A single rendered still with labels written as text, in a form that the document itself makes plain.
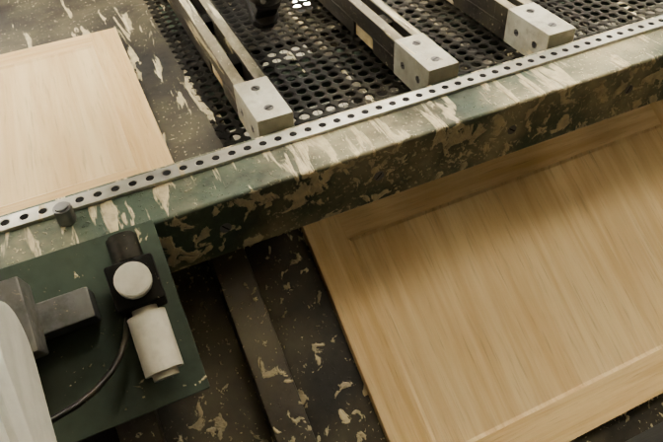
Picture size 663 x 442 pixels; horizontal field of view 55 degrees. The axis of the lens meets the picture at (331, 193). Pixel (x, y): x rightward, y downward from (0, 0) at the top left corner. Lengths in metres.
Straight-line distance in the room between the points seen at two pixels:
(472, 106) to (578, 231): 0.41
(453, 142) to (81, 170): 0.60
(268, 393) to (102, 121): 0.55
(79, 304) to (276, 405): 0.39
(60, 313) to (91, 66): 0.66
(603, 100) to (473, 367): 0.53
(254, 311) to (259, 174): 0.26
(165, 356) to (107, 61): 0.73
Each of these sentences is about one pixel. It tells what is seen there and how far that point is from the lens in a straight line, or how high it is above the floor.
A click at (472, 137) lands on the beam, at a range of 1.07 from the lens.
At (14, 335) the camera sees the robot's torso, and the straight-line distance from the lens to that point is 0.44.
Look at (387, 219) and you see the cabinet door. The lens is 1.20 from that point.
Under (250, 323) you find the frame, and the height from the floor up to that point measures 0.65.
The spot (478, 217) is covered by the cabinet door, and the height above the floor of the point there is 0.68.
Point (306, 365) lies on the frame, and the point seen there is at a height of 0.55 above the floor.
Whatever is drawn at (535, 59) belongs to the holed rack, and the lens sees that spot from 1.21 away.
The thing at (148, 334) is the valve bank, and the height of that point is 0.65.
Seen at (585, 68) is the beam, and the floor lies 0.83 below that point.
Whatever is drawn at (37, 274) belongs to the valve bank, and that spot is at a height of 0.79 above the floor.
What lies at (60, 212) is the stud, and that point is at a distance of 0.93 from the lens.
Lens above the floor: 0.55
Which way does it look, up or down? 13 degrees up
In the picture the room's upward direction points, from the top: 23 degrees counter-clockwise
